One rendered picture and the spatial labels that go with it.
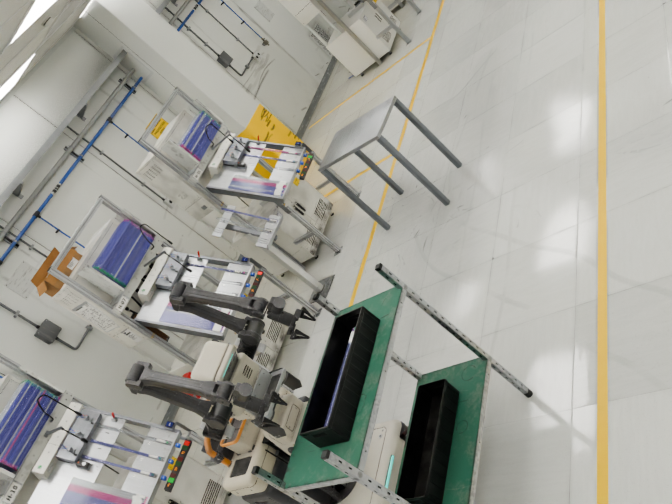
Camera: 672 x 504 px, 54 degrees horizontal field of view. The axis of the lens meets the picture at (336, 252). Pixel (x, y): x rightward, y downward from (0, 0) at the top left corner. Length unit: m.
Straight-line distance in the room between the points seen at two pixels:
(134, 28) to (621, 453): 6.46
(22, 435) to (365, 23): 6.20
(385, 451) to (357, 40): 6.23
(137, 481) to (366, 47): 6.14
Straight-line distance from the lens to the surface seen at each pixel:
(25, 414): 4.70
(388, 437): 3.58
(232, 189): 5.93
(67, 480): 4.66
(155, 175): 6.17
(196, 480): 4.98
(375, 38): 8.80
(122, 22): 7.87
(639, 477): 3.00
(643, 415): 3.11
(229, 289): 5.17
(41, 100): 7.52
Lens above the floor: 2.39
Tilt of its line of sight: 23 degrees down
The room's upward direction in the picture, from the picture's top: 50 degrees counter-clockwise
